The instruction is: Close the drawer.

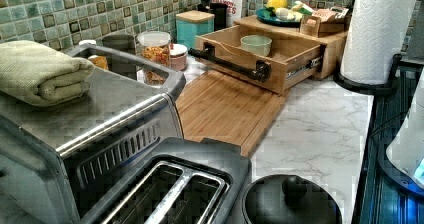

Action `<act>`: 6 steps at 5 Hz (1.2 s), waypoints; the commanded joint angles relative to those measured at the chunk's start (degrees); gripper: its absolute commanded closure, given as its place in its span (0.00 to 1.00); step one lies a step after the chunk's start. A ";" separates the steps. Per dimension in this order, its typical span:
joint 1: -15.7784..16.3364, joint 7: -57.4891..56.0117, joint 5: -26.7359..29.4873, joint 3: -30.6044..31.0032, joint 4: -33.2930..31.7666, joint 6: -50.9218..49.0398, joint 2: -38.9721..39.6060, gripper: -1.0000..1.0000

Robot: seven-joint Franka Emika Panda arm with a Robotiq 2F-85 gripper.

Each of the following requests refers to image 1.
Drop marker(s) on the garlic bulb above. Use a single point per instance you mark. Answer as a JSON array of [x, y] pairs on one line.
[[282, 13]]

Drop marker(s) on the wooden drawer with black handle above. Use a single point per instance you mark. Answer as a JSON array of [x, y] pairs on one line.
[[291, 60]]

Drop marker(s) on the clear jar with snacks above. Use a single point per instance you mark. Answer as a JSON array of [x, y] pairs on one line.
[[155, 46]]

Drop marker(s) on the wooden drawer cabinet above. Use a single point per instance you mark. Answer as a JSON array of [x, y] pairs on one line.
[[334, 44]]

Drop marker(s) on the stainless steel toaster oven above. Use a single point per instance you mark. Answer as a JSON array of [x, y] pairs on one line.
[[68, 163]]

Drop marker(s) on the black pot lid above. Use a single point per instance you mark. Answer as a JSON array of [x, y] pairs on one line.
[[288, 199]]

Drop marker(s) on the bamboo cutting board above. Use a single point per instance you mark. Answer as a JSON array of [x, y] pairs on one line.
[[220, 107]]

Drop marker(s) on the white paper towel roll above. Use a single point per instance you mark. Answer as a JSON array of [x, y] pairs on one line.
[[376, 33]]

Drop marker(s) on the black slot toaster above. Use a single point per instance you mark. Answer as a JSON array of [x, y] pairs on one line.
[[176, 182]]

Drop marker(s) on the small pink lidded jar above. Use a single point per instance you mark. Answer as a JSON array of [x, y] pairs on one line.
[[178, 56]]

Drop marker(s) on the small wooden box organizer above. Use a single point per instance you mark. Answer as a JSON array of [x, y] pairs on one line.
[[323, 22]]

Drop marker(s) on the teal canister with wooden lid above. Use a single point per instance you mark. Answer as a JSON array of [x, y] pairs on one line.
[[191, 24]]

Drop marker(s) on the yellow lemon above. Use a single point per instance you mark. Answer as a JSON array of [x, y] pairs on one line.
[[277, 4]]

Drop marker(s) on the orange jar with white lid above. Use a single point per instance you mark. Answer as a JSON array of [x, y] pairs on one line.
[[99, 61]]

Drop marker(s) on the teal plate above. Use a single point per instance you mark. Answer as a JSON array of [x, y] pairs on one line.
[[268, 17]]

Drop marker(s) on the folded green towel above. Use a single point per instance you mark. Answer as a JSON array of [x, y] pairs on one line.
[[42, 76]]

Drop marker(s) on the black paper towel holder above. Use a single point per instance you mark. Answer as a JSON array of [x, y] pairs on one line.
[[385, 89]]

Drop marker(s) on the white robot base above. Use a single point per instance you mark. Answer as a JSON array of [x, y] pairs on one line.
[[402, 160]]

